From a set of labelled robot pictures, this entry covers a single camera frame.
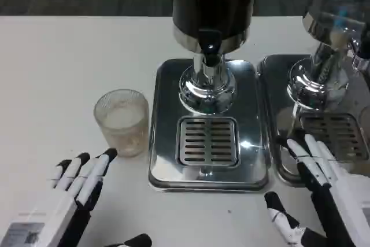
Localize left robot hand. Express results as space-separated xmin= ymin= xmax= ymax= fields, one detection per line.
xmin=0 ymin=148 xmax=153 ymax=247

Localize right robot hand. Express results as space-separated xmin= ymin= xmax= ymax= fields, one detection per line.
xmin=264 ymin=134 xmax=370 ymax=247

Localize clear ribbed glass cup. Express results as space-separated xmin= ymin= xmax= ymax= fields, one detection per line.
xmin=92 ymin=89 xmax=150 ymax=158

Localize slotted steel drip grid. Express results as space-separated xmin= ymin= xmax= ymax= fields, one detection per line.
xmin=299 ymin=112 xmax=369 ymax=161
xmin=176 ymin=116 xmax=241 ymax=167

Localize steel drip tray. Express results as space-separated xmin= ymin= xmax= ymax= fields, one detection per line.
xmin=257 ymin=54 xmax=370 ymax=189
xmin=148 ymin=58 xmax=271 ymax=193

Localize chrome dispenser tap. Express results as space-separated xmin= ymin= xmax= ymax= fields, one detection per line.
xmin=350 ymin=37 xmax=370 ymax=75

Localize clear tank drink dispenser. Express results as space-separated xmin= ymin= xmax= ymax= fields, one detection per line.
xmin=286 ymin=0 xmax=370 ymax=112

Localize black dispenser tap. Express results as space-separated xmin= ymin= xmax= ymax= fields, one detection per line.
xmin=198 ymin=29 xmax=222 ymax=67

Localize dark tank drink dispenser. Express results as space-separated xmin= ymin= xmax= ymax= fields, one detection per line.
xmin=172 ymin=0 xmax=260 ymax=114

